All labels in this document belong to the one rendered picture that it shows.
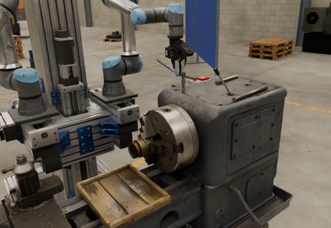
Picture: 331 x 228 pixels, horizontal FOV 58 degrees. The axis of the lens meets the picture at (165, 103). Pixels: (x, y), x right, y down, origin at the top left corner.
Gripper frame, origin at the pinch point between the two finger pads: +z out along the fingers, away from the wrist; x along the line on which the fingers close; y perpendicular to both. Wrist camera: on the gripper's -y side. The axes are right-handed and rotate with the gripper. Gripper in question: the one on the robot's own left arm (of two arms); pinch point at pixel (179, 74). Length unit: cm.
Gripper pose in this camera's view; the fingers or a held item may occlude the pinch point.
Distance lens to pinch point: 156.6
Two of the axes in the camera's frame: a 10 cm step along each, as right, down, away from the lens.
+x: -8.0, 2.2, -5.5
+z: 0.3, 9.4, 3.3
